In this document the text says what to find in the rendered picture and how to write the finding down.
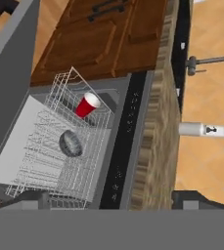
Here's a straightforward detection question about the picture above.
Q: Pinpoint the black sink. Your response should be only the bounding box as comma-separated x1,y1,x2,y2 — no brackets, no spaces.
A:
170,0,193,115

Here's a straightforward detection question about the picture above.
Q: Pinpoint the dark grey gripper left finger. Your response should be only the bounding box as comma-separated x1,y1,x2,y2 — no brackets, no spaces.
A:
0,190,52,211

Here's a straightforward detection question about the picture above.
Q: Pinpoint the grey tap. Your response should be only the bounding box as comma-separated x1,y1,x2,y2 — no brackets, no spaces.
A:
186,53,224,77

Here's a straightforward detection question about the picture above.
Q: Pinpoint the black cupboard handle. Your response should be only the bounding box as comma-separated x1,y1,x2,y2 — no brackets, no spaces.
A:
86,4,125,22
92,0,129,14

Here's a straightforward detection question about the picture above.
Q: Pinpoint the grey dishwasher door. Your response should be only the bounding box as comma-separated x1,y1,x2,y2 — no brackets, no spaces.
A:
0,0,41,179

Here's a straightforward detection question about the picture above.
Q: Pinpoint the dark grey bowl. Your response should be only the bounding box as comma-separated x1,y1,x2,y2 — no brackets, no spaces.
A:
58,129,84,158

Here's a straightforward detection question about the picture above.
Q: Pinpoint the white wire dishwasher rack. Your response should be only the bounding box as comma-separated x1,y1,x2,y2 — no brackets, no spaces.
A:
4,65,115,210

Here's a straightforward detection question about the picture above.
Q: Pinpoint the white cylinder with black mark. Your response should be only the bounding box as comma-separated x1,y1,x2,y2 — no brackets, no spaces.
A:
178,121,224,139

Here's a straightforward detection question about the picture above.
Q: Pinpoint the brown wooden cupboard door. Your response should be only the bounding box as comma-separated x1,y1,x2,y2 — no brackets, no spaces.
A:
56,0,136,15
29,9,131,88

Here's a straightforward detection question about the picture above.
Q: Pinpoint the red plastic cup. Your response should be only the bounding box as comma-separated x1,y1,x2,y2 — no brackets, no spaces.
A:
74,92,102,120

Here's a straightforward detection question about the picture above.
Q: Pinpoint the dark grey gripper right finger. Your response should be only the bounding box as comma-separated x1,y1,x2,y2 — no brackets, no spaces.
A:
171,189,224,211

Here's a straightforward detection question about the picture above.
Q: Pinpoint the grey dishwasher with black panel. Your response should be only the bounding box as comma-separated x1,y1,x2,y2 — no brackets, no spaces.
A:
0,71,156,211

